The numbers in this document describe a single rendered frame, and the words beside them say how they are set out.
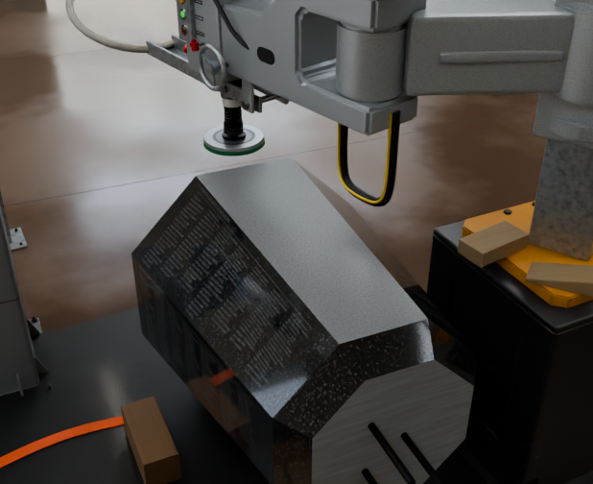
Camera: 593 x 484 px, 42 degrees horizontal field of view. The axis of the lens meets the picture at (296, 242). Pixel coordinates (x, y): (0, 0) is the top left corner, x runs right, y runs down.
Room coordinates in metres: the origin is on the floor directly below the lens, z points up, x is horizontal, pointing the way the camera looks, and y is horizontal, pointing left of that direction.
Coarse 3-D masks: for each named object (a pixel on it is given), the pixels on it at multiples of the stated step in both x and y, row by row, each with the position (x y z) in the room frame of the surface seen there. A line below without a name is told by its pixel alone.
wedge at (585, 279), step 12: (540, 264) 1.92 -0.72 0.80; (552, 264) 1.91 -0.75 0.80; (564, 264) 1.90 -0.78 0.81; (576, 264) 1.89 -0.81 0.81; (528, 276) 1.86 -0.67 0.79; (540, 276) 1.85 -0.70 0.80; (552, 276) 1.84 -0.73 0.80; (564, 276) 1.83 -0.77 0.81; (576, 276) 1.83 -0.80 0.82; (588, 276) 1.82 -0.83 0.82; (564, 288) 1.80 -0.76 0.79; (576, 288) 1.79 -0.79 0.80; (588, 288) 1.78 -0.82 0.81
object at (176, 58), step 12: (156, 48) 2.80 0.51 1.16; (180, 48) 2.88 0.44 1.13; (168, 60) 2.74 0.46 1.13; (180, 60) 2.68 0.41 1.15; (192, 72) 2.62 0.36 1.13; (204, 84) 2.56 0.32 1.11; (216, 84) 2.51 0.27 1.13; (228, 84) 2.45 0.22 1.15; (228, 96) 2.46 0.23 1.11; (240, 96) 2.41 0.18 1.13; (264, 96) 2.38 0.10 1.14; (276, 96) 2.41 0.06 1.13
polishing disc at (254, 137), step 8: (216, 128) 2.62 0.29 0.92; (248, 128) 2.62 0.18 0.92; (256, 128) 2.62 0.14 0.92; (208, 136) 2.54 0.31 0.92; (216, 136) 2.54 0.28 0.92; (248, 136) 2.54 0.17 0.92; (256, 136) 2.54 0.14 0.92; (208, 144) 2.48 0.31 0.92; (216, 144) 2.48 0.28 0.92; (224, 144) 2.48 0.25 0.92; (232, 144) 2.48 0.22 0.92; (240, 144) 2.48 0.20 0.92; (248, 144) 2.48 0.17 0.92; (256, 144) 2.48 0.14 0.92
